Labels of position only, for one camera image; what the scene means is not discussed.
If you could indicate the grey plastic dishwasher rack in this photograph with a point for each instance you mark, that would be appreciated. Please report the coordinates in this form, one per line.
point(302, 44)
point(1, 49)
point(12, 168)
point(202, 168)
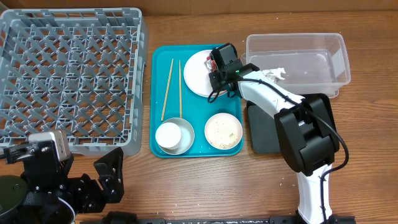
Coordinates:
point(78, 70)

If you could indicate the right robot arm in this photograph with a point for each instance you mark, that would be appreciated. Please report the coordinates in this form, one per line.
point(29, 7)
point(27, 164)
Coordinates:
point(312, 171)

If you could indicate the white cup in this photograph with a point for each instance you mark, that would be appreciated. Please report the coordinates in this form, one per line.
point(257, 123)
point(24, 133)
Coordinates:
point(168, 136)

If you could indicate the white napkin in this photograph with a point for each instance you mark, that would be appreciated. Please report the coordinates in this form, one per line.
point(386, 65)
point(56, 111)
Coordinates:
point(274, 74)

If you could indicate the grey shallow bowl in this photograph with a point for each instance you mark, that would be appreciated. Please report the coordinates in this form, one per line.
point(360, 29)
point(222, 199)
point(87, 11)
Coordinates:
point(188, 136)

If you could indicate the large white plate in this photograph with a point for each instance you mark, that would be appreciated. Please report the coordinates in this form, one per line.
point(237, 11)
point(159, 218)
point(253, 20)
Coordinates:
point(196, 74)

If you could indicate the red snack wrapper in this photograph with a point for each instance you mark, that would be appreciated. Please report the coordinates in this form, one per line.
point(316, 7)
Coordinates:
point(210, 64)

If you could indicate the white rice bowl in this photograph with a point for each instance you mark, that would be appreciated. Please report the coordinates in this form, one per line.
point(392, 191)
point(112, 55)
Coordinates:
point(223, 131)

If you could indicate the teal plastic serving tray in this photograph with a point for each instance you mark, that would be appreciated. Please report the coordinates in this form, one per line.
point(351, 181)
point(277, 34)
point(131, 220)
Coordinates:
point(195, 109)

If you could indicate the clear plastic waste bin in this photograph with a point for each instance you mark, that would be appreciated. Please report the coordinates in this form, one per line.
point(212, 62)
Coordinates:
point(313, 62)

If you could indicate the black plastic tray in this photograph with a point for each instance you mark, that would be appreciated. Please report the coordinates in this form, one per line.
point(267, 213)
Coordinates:
point(264, 130)

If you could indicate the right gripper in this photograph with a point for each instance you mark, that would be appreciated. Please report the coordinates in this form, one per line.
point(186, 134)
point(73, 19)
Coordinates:
point(214, 79)

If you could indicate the wooden chopstick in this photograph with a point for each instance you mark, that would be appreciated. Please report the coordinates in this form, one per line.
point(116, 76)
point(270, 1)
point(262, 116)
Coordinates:
point(180, 88)
point(167, 89)

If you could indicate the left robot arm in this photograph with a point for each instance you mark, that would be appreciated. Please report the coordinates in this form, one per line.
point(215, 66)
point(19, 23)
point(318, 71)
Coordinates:
point(44, 193)

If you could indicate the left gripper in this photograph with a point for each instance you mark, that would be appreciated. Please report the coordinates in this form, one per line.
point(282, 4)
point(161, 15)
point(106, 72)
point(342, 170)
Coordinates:
point(94, 198)

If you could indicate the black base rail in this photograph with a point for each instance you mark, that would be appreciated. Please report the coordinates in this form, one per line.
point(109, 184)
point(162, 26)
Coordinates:
point(123, 217)

